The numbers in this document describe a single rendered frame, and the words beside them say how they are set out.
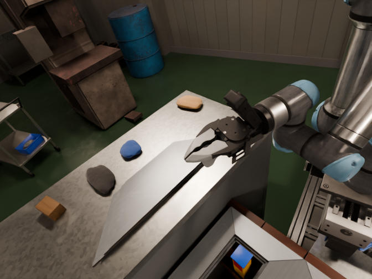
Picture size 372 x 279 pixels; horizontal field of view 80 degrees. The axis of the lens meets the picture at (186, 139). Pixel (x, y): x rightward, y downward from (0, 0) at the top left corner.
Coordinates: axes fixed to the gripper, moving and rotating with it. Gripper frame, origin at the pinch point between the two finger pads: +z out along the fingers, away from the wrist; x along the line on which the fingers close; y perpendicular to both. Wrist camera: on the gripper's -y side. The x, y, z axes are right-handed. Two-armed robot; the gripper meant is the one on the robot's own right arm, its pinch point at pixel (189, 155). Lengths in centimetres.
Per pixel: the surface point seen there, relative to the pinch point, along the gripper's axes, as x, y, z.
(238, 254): -13, 56, -6
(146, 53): 315, 149, -88
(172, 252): 1, 55, 15
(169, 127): 54, 48, -13
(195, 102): 58, 45, -33
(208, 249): -5, 61, 2
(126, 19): 325, 93, -76
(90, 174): 47, 44, 31
